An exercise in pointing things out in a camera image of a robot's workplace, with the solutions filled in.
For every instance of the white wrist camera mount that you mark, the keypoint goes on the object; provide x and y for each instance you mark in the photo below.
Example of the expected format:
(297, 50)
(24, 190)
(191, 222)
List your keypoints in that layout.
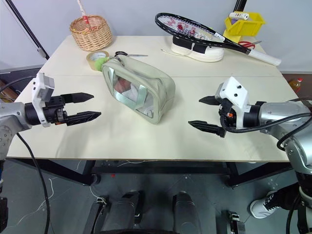
(41, 92)
(235, 97)

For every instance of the black tennis racket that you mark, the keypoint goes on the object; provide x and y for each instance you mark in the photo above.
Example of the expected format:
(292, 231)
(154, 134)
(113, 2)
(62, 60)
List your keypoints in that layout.
(204, 31)

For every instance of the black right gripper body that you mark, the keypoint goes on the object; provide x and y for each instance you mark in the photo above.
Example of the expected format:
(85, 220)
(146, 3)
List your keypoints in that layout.
(226, 114)

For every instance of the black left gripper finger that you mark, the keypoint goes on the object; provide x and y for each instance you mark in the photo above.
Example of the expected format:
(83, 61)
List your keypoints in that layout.
(83, 117)
(78, 97)

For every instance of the green fuzzy ball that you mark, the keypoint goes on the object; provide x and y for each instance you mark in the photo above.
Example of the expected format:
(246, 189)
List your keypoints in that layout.
(98, 64)

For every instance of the black table frame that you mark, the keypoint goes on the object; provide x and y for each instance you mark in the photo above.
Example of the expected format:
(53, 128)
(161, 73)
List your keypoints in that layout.
(156, 168)

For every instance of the pale green toiletry bag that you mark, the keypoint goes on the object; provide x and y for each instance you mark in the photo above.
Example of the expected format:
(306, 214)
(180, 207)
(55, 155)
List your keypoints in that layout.
(139, 90)

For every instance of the orange drink bottle red cap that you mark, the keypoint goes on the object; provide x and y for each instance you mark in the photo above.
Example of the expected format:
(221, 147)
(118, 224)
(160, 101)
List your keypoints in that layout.
(296, 85)

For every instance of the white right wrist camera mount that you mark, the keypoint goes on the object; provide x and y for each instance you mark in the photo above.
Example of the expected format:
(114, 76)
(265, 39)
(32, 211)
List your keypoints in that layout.
(235, 97)

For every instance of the dark rounded robot foot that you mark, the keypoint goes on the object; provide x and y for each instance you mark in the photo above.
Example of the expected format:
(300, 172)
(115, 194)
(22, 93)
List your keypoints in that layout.
(184, 210)
(124, 210)

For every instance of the brown packing tape roll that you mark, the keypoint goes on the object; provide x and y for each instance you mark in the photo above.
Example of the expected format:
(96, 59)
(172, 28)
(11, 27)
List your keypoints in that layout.
(95, 58)

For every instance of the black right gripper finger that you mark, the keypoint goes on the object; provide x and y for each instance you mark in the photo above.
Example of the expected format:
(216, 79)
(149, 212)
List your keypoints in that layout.
(209, 100)
(207, 126)

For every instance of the yellow plastic bin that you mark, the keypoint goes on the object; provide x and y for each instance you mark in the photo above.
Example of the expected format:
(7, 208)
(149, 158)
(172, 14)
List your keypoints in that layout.
(243, 24)

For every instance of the black diagonal pole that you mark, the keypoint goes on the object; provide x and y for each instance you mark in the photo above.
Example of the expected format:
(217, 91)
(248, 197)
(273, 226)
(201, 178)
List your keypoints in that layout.
(26, 28)

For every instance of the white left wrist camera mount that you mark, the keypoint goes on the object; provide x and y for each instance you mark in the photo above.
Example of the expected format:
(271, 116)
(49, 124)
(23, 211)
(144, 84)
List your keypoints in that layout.
(41, 92)

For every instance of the woven wicker basket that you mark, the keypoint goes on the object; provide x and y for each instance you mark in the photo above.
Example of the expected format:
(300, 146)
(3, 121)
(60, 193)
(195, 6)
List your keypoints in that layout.
(91, 33)

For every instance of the white labelled tube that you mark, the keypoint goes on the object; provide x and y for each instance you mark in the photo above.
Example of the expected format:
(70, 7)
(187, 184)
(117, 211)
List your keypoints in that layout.
(240, 15)

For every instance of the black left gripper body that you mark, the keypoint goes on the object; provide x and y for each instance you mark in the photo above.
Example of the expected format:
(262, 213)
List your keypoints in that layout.
(54, 112)

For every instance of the white sneaker on person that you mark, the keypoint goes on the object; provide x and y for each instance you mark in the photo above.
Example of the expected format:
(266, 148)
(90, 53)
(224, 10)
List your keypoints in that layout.
(264, 203)

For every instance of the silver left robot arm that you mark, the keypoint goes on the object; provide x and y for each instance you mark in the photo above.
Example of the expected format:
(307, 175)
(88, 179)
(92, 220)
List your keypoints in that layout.
(11, 119)

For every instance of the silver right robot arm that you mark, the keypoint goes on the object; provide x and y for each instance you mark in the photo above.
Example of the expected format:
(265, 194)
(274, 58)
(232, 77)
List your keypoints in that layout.
(286, 124)

